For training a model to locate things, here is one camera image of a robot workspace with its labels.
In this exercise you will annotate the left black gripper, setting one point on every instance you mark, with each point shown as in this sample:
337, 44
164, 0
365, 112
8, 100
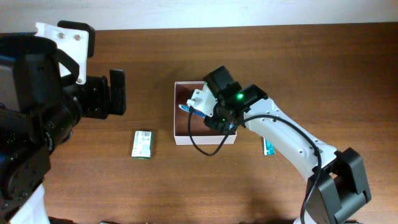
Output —
100, 91

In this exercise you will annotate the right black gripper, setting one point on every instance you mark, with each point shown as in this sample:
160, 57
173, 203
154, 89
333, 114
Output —
213, 122

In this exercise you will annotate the blue white toothbrush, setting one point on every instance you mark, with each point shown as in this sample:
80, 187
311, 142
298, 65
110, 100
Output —
195, 112

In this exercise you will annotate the teal toothpaste tube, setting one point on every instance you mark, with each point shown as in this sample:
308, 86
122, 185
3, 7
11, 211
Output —
268, 148

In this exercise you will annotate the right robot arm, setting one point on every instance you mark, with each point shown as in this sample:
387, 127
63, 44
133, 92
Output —
337, 184

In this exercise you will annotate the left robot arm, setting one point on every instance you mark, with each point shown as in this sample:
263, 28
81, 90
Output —
41, 103

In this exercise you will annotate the white square cardboard box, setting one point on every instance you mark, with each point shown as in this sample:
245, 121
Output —
201, 134

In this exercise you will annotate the white green soap box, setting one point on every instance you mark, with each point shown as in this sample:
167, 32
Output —
142, 145

